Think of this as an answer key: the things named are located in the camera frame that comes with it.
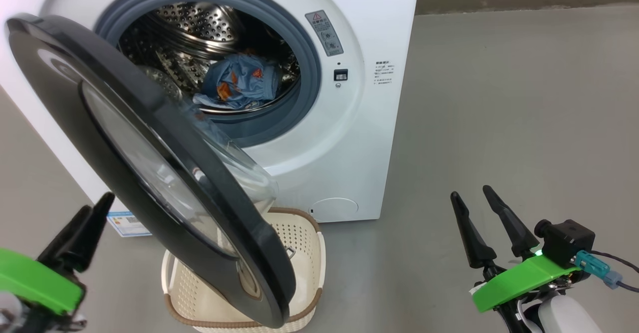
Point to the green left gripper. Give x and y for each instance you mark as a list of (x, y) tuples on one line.
[(35, 280)]

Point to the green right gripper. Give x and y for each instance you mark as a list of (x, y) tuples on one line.
[(524, 280)]

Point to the washing machine glass door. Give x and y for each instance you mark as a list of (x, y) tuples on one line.
[(115, 73)]

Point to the blue cartoon print garment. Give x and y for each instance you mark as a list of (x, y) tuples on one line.
[(244, 81)]

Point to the white front-load washing machine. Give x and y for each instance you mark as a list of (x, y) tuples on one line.
[(349, 148)]

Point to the black door latch socket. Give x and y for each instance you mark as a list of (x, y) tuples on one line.
[(340, 75)]

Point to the stainless steel washing machine drum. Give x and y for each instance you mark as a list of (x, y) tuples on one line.
[(194, 23)]

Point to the blue energy label sticker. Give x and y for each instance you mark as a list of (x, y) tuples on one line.
[(132, 225)]

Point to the round white filter cover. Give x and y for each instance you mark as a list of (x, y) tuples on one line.
[(334, 209)]

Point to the cream perforated laundry basket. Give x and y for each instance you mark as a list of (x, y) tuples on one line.
[(304, 253)]

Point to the grey warning sticker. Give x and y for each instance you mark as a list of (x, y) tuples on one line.
[(324, 32)]

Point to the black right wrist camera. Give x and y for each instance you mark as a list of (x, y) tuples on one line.
[(569, 240)]

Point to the teal right camera connector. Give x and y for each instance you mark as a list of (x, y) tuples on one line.
[(596, 268)]

